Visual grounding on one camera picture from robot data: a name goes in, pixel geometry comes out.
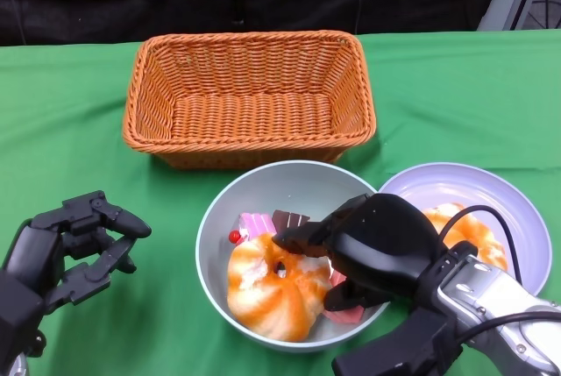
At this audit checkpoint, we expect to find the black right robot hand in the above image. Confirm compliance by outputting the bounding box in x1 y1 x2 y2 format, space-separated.
271 193 448 312

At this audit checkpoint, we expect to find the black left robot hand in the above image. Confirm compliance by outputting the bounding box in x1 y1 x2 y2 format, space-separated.
0 190 153 314

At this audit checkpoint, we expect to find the oval orange striped bread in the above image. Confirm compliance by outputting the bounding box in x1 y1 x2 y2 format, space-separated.
421 202 509 272

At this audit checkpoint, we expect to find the grey-green round bowl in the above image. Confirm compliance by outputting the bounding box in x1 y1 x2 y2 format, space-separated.
195 160 391 353

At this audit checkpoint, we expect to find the ring-shaped orange striped bread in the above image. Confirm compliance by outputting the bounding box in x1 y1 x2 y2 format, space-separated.
226 233 334 343

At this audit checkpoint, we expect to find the pink cake slice black dot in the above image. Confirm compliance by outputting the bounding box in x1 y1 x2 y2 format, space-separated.
322 270 367 324

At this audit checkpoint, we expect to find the brown chocolate cake piece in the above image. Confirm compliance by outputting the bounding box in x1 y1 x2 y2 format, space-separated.
271 209 311 231

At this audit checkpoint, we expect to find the pink cake with red cherry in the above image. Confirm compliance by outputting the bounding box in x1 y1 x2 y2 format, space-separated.
228 212 277 245

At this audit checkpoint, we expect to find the lavender round plate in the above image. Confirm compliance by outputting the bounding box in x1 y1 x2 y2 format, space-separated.
377 161 551 296

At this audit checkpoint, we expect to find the orange wicker basket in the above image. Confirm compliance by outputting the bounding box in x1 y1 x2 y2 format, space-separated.
122 30 377 170

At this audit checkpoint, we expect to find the green tablecloth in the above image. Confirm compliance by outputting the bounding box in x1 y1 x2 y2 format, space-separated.
0 29 561 376

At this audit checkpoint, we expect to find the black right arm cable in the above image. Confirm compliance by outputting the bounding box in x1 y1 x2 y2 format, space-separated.
437 204 523 285
455 310 561 346

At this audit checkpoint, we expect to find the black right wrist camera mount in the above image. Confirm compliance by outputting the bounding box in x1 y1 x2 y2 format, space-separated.
331 308 464 376

